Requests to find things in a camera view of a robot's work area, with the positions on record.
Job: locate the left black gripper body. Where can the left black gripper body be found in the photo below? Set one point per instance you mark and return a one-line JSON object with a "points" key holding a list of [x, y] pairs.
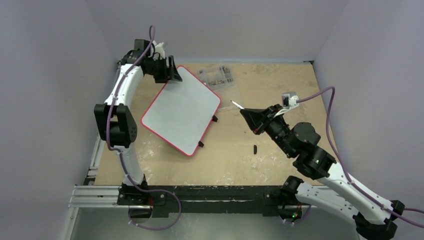
{"points": [[158, 69]]}

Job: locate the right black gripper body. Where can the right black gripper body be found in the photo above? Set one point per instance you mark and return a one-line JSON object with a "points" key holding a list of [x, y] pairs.
{"points": [[265, 119]]}

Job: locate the white whiteboard marker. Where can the white whiteboard marker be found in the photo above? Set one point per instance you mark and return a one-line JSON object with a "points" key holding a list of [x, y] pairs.
{"points": [[237, 105]]}

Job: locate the red framed whiteboard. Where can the red framed whiteboard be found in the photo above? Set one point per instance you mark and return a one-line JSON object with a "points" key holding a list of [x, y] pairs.
{"points": [[181, 112]]}

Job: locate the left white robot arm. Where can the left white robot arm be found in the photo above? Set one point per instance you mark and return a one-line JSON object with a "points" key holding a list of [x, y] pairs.
{"points": [[117, 126]]}

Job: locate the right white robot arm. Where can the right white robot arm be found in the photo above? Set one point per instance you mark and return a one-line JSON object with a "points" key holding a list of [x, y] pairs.
{"points": [[373, 216]]}

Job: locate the clear plastic parts box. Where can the clear plastic parts box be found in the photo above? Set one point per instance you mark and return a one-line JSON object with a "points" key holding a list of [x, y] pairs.
{"points": [[220, 79]]}

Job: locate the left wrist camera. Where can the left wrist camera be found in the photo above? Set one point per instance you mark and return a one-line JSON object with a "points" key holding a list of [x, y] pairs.
{"points": [[157, 50]]}

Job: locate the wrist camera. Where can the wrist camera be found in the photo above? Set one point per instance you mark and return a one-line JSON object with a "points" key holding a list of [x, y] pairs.
{"points": [[157, 50], [289, 102]]}

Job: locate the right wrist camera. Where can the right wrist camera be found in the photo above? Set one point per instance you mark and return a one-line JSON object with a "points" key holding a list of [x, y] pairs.
{"points": [[289, 102]]}

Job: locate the aluminium frame rail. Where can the aluminium frame rail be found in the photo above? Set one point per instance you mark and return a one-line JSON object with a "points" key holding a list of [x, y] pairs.
{"points": [[89, 195]]}

